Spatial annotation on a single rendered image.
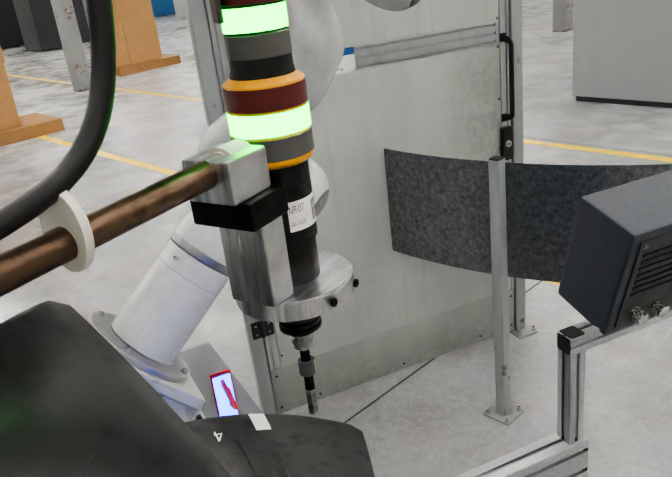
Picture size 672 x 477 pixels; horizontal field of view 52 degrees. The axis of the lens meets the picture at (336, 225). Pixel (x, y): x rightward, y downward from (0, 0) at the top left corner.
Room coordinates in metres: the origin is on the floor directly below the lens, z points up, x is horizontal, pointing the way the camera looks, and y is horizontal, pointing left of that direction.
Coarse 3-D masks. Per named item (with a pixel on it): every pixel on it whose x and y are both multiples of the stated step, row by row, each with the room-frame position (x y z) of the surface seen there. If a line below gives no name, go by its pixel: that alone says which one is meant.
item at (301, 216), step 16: (272, 176) 0.34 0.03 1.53; (288, 176) 0.35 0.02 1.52; (304, 176) 0.35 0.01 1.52; (288, 192) 0.34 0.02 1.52; (304, 192) 0.35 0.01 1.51; (304, 208) 0.35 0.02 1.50; (288, 224) 0.34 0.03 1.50; (304, 224) 0.35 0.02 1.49; (288, 240) 0.34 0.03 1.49; (304, 240) 0.35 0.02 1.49; (288, 256) 0.35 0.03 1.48; (304, 256) 0.35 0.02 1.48; (304, 272) 0.35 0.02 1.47; (304, 320) 0.35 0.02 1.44; (320, 320) 0.36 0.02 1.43
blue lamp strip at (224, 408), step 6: (216, 378) 0.68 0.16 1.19; (222, 378) 0.68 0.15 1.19; (228, 378) 0.68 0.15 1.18; (216, 384) 0.68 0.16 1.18; (228, 384) 0.68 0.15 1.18; (216, 390) 0.68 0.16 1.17; (222, 390) 0.68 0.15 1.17; (216, 396) 0.68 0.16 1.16; (222, 396) 0.68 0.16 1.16; (222, 402) 0.68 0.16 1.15; (228, 402) 0.68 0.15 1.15; (222, 408) 0.68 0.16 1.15; (228, 408) 0.68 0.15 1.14; (222, 414) 0.68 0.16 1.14; (228, 414) 0.68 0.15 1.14; (234, 414) 0.68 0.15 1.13
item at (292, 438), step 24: (240, 432) 0.57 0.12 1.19; (264, 432) 0.57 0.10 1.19; (288, 432) 0.58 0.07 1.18; (312, 432) 0.58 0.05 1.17; (336, 432) 0.59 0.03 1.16; (360, 432) 0.61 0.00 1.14; (216, 456) 0.53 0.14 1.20; (240, 456) 0.53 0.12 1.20; (264, 456) 0.53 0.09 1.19; (288, 456) 0.53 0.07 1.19; (312, 456) 0.53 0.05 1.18; (336, 456) 0.54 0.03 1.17; (360, 456) 0.55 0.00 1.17
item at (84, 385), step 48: (0, 336) 0.36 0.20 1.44; (48, 336) 0.38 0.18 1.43; (96, 336) 0.40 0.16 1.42; (0, 384) 0.33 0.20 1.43; (48, 384) 0.34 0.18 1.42; (96, 384) 0.36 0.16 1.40; (144, 384) 0.38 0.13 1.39; (0, 432) 0.31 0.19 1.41; (48, 432) 0.32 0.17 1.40; (96, 432) 0.33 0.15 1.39; (144, 432) 0.35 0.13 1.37; (192, 432) 0.36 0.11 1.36
